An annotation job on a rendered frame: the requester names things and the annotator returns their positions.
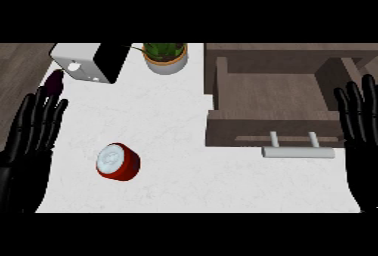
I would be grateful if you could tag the white toaster appliance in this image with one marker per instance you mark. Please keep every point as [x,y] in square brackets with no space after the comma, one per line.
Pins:
[90,61]

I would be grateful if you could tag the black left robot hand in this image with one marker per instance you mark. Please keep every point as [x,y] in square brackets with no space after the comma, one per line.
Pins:
[30,140]

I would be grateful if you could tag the brown wooden cabinet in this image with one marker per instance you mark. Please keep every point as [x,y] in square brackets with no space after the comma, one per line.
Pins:
[296,53]

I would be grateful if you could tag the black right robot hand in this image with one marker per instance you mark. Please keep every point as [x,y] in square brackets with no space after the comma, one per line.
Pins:
[363,146]

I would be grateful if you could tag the potted green plant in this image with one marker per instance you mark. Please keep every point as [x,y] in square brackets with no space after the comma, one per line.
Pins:
[166,57]

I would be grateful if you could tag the brown wooden drawer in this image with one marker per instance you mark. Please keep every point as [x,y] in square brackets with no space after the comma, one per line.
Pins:
[276,110]

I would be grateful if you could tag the red can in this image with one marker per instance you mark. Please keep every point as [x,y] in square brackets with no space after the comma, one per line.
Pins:
[119,162]

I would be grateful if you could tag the dark purple eggplant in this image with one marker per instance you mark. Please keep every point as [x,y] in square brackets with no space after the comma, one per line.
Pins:
[54,82]

